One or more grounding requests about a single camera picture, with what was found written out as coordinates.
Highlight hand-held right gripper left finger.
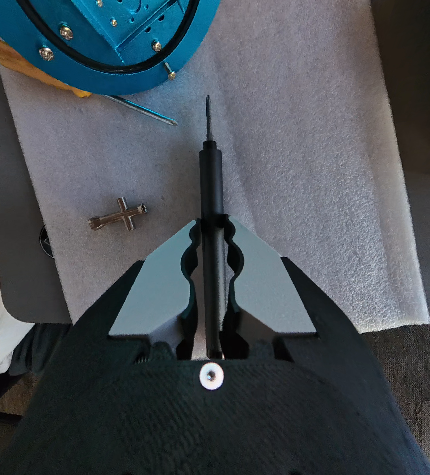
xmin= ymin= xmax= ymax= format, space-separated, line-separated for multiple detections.
xmin=107 ymin=218 xmax=203 ymax=360

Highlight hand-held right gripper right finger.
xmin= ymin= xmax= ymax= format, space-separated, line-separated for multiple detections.
xmin=219 ymin=215 xmax=316 ymax=360

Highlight black precision screwdriver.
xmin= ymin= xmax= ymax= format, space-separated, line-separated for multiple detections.
xmin=199 ymin=95 xmax=226 ymax=360

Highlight blue metal wheel assembly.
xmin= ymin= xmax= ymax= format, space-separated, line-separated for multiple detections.
xmin=0 ymin=0 xmax=221 ymax=96

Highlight round black desk sticker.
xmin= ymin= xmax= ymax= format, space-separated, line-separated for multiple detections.
xmin=39 ymin=225 xmax=55 ymax=259

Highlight dark grey desk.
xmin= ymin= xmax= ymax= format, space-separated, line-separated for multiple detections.
xmin=0 ymin=0 xmax=430 ymax=324

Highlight silver cross wrench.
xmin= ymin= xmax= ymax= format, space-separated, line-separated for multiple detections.
xmin=88 ymin=197 xmax=149 ymax=232

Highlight white foam mat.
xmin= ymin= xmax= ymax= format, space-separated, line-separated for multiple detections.
xmin=0 ymin=0 xmax=430 ymax=358

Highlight yellow handled screwdriver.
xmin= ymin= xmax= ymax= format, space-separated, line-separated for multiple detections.
xmin=0 ymin=40 xmax=178 ymax=126

